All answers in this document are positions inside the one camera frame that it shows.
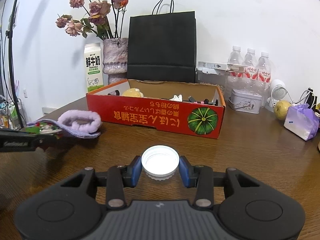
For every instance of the white vent panel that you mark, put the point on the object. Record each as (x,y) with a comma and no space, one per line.
(48,110)

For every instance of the yellow plush toy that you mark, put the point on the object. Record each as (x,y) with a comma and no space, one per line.
(132,92)

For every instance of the red cardboard box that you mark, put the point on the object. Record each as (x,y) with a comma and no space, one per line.
(162,115)

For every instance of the black charger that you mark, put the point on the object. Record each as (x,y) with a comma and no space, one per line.
(310,97)

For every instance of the white bottle cap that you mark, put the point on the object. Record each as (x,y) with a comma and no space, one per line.
(160,162)

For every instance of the mottled purple vase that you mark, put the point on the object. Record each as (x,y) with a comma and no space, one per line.
(115,60)

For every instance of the white printed tin box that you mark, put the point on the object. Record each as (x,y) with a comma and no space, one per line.
(243,102)

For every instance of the white crumpled paper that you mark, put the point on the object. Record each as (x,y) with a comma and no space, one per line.
(176,98)

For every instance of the dried rose bouquet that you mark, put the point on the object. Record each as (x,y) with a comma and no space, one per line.
(100,7)

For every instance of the purple fluffy sock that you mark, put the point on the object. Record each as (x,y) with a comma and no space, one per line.
(80,127)

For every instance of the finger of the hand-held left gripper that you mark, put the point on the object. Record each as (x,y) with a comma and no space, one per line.
(42,140)

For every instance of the flat white red box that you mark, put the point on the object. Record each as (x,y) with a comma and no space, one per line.
(215,65)

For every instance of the clear plastic container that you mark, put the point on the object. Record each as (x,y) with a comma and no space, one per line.
(240,83)

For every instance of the black light stand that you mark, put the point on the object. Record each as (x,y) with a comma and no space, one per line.
(9,33)

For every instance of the white wall outlet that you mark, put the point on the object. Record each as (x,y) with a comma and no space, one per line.
(25,93)

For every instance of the clear water bottle red label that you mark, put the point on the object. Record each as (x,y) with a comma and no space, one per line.
(264,66)
(250,61)
(236,57)

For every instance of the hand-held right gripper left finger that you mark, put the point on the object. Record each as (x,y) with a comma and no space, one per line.
(136,172)

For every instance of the white green milk carton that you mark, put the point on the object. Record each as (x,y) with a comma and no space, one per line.
(93,67)

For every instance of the dark yellow snack packet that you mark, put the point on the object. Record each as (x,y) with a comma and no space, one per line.
(317,108)

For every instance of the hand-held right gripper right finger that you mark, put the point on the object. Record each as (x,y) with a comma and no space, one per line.
(185,171)

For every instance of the black paper bag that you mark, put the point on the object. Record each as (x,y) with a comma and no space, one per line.
(160,47)

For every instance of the purple tissue pack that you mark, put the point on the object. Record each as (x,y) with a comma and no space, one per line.
(300,122)

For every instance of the clutter of small bottles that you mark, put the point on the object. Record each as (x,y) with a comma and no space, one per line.
(10,112)

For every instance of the white round gadget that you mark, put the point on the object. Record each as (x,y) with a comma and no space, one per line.
(277,90)

